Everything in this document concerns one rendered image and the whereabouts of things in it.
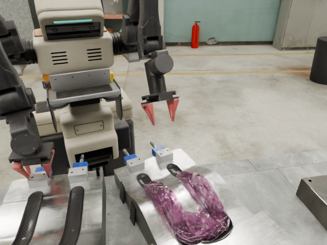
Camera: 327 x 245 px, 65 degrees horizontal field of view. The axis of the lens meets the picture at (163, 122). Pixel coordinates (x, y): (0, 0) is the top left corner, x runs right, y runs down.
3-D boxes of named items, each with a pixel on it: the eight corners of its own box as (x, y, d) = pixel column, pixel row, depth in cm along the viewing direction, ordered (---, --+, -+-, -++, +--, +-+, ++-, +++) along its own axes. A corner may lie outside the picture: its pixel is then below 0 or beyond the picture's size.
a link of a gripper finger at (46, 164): (55, 183, 72) (48, 157, 68) (28, 186, 71) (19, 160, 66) (59, 168, 78) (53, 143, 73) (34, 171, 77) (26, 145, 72)
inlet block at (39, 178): (42, 166, 85) (38, 153, 82) (57, 164, 85) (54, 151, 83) (31, 195, 73) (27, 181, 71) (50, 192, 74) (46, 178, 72)
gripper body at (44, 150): (50, 160, 68) (44, 137, 65) (9, 165, 67) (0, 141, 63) (54, 147, 74) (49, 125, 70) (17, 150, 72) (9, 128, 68)
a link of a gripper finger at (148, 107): (171, 122, 82) (166, 93, 81) (150, 127, 79) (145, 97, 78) (164, 122, 88) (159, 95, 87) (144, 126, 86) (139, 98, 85)
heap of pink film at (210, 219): (136, 187, 77) (135, 167, 73) (186, 169, 84) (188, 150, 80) (181, 261, 57) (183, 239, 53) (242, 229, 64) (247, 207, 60)
